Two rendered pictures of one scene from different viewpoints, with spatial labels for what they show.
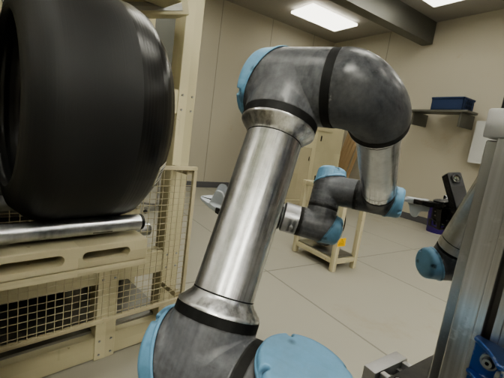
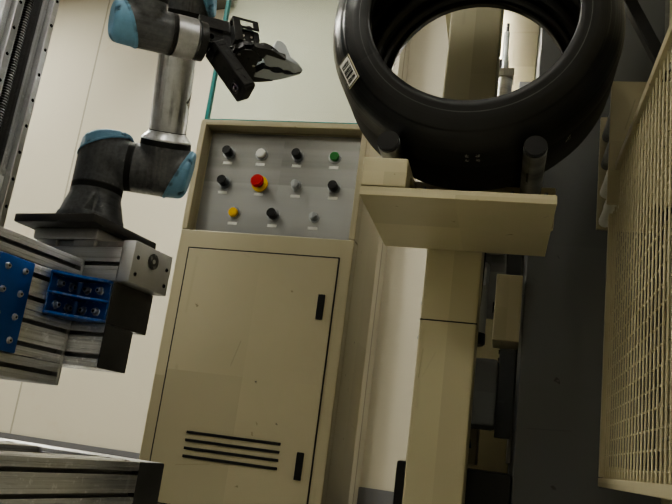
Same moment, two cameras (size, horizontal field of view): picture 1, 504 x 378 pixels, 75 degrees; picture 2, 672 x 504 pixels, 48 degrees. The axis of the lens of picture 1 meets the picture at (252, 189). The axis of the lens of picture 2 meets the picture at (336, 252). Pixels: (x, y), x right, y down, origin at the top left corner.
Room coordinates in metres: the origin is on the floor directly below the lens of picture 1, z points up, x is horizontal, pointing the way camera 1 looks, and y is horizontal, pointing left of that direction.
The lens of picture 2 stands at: (2.04, -0.47, 0.31)
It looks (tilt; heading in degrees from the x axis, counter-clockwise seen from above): 14 degrees up; 149
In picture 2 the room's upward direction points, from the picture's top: 8 degrees clockwise
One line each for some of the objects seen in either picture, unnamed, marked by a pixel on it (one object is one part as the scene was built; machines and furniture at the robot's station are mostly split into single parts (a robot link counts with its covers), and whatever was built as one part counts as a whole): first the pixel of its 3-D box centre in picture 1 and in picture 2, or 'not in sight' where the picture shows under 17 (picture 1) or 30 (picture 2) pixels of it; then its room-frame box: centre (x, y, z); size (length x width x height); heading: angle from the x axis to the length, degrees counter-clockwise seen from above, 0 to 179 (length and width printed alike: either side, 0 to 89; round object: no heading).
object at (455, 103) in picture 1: (451, 105); not in sight; (5.64, -3.08, 2.11); 0.52 x 0.39 x 0.20; 35
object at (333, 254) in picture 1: (328, 223); not in sight; (3.35, -0.84, 0.40); 0.60 x 0.35 x 0.80; 35
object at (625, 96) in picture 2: not in sight; (636, 159); (1.00, 0.95, 1.05); 0.20 x 0.15 x 0.30; 135
